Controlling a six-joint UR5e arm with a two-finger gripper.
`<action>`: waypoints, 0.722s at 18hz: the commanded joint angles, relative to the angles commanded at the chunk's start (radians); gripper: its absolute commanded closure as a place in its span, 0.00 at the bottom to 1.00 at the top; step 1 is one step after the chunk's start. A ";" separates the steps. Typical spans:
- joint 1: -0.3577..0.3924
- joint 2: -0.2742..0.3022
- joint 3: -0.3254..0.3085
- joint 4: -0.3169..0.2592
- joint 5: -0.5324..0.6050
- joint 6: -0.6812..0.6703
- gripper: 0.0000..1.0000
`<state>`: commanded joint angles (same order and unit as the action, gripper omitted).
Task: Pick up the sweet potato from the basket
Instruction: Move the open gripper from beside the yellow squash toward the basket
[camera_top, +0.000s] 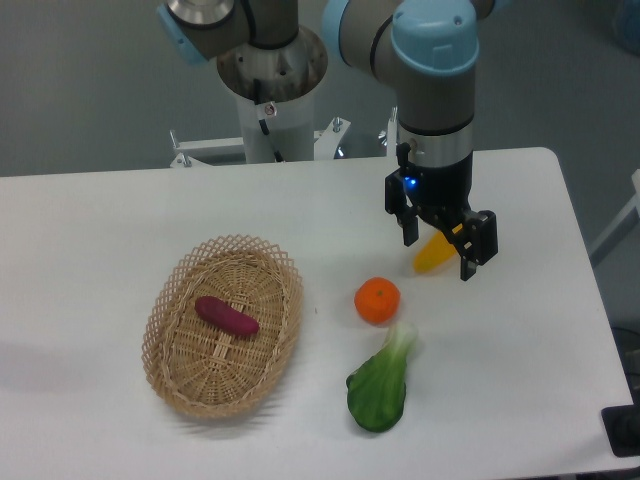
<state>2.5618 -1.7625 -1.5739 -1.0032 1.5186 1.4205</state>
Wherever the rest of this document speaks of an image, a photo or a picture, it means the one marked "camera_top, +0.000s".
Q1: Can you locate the white furniture leg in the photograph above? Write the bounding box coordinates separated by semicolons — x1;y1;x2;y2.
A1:
587;170;639;266

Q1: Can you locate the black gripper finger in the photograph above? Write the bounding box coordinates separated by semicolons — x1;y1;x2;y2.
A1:
453;210;498;281
385;192;419;247

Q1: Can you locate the purple sweet potato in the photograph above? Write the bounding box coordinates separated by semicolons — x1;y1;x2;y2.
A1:
195;296;260;337

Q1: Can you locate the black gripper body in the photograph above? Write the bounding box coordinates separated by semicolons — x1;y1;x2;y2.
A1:
384;143;472;235

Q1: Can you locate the orange mandarin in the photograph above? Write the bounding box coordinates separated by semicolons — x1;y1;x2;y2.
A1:
353;277;401;325

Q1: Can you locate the black device at table edge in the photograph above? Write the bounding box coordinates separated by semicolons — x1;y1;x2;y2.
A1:
601;404;639;458

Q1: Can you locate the woven wicker basket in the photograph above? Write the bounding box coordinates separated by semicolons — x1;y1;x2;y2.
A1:
142;235;303;419

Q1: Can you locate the white metal mounting frame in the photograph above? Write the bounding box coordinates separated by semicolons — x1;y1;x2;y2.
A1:
169;106;398;168

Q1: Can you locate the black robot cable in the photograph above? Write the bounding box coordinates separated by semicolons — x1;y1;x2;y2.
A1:
252;78;285;164

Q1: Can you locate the green bok choy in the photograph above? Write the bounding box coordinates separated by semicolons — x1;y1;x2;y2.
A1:
346;322;418;433

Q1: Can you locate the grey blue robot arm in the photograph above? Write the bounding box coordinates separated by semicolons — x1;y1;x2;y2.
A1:
157;1;499;279

